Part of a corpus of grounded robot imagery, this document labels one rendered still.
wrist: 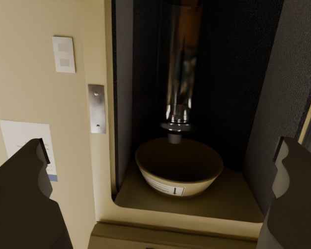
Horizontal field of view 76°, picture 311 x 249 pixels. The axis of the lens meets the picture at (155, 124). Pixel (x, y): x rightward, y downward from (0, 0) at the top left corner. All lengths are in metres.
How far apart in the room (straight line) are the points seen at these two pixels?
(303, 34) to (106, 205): 0.39
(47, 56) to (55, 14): 0.14
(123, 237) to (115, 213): 0.04
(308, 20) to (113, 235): 0.42
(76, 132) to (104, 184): 0.52
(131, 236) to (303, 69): 0.36
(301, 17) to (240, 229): 0.33
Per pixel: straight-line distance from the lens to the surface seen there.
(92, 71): 0.28
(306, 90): 0.32
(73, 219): 1.14
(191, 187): 0.36
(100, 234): 0.39
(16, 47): 0.88
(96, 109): 0.29
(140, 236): 0.38
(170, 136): 0.38
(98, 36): 0.27
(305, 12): 0.36
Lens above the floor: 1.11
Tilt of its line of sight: 22 degrees up
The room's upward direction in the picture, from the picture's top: 177 degrees counter-clockwise
